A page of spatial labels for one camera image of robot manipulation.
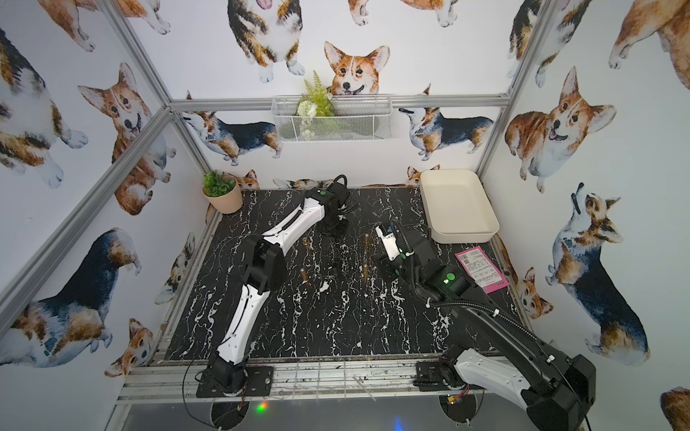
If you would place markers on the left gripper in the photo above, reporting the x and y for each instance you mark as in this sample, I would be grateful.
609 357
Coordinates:
334 223

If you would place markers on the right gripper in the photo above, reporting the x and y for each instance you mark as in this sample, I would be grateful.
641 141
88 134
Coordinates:
387 250

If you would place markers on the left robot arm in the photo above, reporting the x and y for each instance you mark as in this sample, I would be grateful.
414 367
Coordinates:
264 271

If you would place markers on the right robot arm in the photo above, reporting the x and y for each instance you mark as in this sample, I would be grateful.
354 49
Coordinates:
556 391

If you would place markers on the cream plastic tray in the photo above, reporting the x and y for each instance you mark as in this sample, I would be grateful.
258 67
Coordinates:
457 208

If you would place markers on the pink paper card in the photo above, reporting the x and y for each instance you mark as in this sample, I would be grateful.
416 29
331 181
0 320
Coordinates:
482 270

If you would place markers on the artificial fern with white flower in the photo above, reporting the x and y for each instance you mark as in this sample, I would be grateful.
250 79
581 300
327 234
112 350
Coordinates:
315 111

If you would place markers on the small potted green plant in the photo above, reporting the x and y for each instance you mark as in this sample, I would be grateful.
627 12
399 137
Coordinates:
223 192

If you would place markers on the white wire wall basket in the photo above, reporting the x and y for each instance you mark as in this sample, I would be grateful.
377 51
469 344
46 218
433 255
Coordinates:
340 119

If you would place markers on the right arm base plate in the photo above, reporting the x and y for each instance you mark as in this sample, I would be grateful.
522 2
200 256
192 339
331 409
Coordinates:
440 376

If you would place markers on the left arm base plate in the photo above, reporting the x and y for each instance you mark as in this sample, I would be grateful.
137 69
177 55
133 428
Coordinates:
252 381

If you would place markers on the aluminium front rail frame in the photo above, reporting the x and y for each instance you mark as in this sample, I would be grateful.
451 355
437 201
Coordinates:
302 380

